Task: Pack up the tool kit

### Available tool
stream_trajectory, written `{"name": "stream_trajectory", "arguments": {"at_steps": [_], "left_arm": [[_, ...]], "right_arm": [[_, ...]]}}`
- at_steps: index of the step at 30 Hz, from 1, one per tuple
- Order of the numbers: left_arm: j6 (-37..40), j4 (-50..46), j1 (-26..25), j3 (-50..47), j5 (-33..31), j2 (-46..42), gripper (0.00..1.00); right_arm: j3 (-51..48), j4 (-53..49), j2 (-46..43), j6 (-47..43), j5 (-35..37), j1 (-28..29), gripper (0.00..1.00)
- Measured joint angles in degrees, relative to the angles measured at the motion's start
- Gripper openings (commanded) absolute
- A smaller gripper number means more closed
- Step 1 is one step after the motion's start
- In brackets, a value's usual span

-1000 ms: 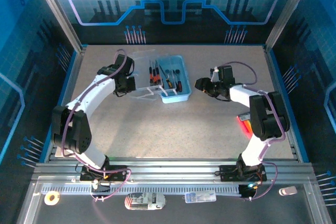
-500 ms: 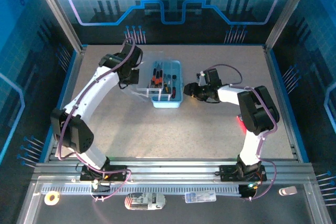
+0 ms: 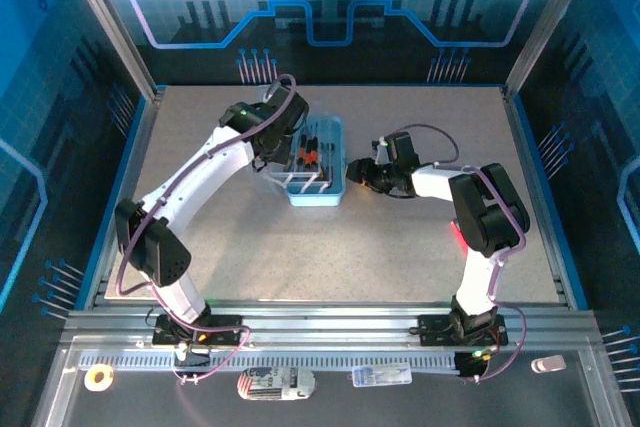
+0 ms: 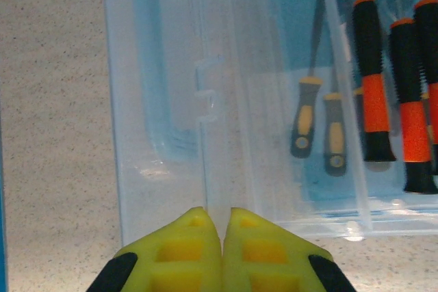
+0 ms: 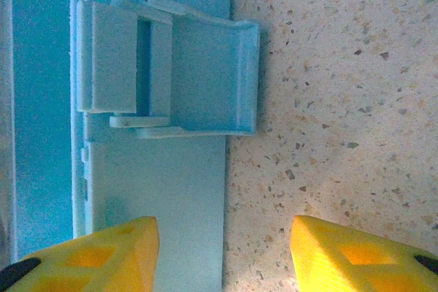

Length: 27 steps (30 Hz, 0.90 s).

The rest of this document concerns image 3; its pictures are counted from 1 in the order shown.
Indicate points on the clear blue label card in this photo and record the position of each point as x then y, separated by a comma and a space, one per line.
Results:
382, 375

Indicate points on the aluminium side rail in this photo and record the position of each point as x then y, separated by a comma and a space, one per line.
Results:
522, 147
145, 147

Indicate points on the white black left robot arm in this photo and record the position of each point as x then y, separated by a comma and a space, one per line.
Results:
200, 177

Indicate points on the black controller board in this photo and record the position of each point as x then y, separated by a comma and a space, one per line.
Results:
467, 364
192, 359

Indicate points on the black white printed sticker tag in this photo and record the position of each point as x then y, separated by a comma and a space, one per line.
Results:
275, 383

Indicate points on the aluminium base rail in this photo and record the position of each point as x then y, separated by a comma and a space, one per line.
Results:
325, 327

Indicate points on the clear blue plastic tool box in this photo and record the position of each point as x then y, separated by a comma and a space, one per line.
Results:
315, 199

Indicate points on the small white plastic piece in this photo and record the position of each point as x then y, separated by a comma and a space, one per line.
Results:
548, 363

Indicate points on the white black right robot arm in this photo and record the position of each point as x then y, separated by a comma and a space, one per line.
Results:
435, 182

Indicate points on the cream tape roll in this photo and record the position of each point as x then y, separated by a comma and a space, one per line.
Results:
89, 377

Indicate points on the aluminium frame post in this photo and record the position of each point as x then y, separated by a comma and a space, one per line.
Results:
550, 22
115, 32

